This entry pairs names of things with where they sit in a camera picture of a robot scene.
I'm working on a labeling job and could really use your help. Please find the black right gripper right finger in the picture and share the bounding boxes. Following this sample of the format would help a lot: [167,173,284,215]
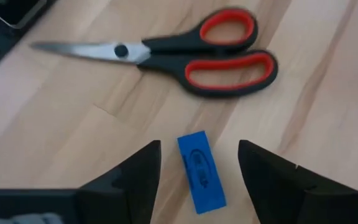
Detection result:
[237,139,358,224]

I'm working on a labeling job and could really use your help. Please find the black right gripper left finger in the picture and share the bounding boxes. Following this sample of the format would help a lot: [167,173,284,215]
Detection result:
[0,139,162,224]

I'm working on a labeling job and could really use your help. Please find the blue eraser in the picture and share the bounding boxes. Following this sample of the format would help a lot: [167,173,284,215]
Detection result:
[177,130,227,215]

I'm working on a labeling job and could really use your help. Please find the black red handled scissors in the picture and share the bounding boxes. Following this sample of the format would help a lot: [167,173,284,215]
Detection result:
[29,7,279,98]

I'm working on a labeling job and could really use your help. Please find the black device with pale edge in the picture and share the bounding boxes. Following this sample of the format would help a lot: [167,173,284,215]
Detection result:
[0,0,48,30]

